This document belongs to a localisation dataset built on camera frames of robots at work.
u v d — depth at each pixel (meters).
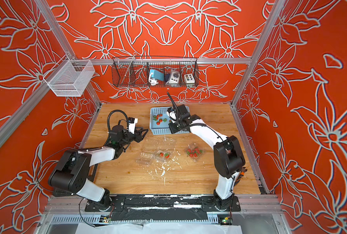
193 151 0.90
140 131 0.81
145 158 0.90
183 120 0.68
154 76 0.85
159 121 1.07
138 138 0.80
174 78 0.90
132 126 0.79
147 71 0.87
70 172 0.45
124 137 0.75
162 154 0.90
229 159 0.47
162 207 0.73
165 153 0.90
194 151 0.90
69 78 0.92
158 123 1.07
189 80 0.94
